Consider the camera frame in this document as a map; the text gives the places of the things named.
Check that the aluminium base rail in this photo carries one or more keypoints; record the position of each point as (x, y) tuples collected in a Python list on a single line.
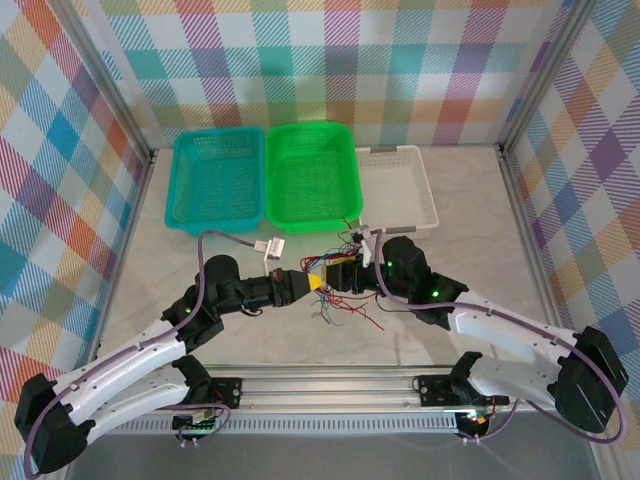
[(325, 390)]

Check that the aluminium frame bar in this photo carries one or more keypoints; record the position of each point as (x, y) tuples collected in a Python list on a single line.
[(525, 225), (131, 225)]

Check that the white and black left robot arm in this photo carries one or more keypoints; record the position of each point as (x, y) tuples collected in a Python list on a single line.
[(130, 385)]

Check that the green plastic basket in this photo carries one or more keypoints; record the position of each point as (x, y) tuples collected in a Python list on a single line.
[(310, 175)]

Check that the teal plastic basket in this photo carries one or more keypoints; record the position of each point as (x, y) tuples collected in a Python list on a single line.
[(215, 180)]

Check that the white plastic basket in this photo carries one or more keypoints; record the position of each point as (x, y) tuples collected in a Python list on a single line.
[(395, 185)]

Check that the aluminium frame post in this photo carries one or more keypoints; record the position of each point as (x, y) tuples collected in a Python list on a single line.
[(544, 75), (121, 100)]

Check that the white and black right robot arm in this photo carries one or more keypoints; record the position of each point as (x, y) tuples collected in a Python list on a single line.
[(505, 327)]

